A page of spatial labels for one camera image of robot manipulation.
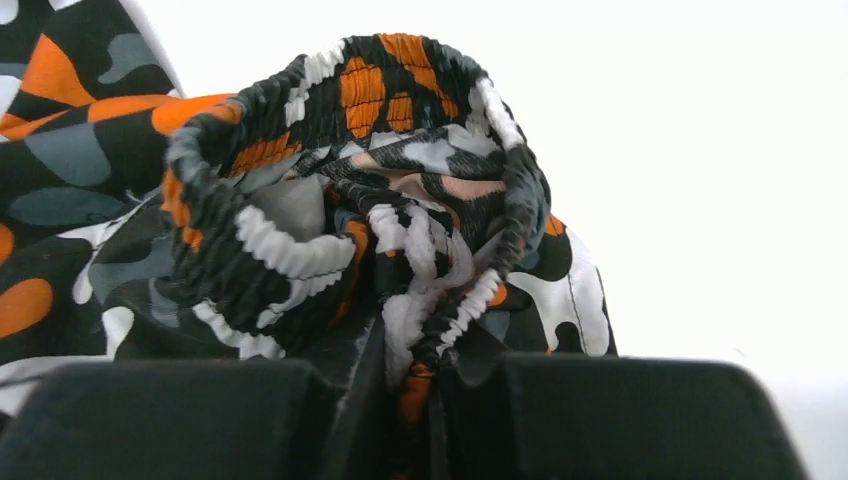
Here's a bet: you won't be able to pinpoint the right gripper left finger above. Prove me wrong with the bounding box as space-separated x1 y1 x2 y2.
1 317 383 479

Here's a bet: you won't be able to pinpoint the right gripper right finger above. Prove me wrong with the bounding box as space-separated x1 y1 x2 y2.
438 352 806 479

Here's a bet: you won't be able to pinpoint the orange camouflage print shorts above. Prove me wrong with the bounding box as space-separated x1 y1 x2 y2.
0 0 619 425

